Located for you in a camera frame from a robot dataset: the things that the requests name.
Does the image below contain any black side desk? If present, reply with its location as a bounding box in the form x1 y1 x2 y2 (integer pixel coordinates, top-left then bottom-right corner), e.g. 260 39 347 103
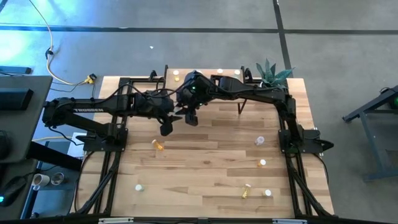
0 75 83 172

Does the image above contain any yellow extension cable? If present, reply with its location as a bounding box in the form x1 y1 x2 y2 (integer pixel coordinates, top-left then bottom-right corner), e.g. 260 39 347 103
28 0 94 86

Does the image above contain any silver metal bracket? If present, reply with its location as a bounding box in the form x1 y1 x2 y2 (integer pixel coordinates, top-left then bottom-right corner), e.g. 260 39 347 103
272 218 308 224
98 217 134 224

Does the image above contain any grey metal desk frame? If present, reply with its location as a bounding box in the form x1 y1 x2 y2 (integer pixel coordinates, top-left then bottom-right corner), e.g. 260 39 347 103
341 84 398 183

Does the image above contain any wooden shelf black metal frame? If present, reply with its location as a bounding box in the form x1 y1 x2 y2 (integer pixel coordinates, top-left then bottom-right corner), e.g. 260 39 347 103
163 64 248 115

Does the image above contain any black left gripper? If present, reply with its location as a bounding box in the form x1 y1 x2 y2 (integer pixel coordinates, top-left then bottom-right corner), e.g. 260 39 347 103
135 90 183 137

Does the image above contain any pale yellow floor cable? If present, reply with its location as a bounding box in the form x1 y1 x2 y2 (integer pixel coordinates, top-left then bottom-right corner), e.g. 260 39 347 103
30 135 74 142

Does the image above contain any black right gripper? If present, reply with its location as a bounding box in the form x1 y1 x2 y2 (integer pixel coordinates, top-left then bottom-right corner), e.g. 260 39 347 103
173 70 218 127

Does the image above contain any green snake plant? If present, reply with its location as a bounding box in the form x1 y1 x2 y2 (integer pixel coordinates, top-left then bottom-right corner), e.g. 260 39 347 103
255 58 295 90

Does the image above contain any black aluminium rig frame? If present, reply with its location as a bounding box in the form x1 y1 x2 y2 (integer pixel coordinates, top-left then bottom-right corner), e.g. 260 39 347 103
70 67 336 224

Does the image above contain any black computer mouse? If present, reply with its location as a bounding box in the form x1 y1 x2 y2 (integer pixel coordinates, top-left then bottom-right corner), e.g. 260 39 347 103
0 175 28 208

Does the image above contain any clear glass cup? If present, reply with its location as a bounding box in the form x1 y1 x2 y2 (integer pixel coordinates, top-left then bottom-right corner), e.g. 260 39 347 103
50 172 65 187

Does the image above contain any black flat bar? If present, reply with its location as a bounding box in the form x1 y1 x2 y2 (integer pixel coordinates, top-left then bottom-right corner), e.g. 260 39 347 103
0 65 33 75

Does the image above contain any white paper sheet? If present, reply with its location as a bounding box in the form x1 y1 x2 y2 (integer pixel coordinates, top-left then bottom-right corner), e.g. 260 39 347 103
67 132 90 158

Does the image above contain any white paper cup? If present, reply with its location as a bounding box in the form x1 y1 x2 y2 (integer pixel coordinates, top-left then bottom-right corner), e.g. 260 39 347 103
32 173 51 191

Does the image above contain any yellow black cable plug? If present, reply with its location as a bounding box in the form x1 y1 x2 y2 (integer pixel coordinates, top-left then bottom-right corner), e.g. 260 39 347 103
83 73 98 85

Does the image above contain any black rectangular box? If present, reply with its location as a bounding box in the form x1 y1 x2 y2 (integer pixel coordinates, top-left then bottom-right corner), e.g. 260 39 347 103
0 88 34 111

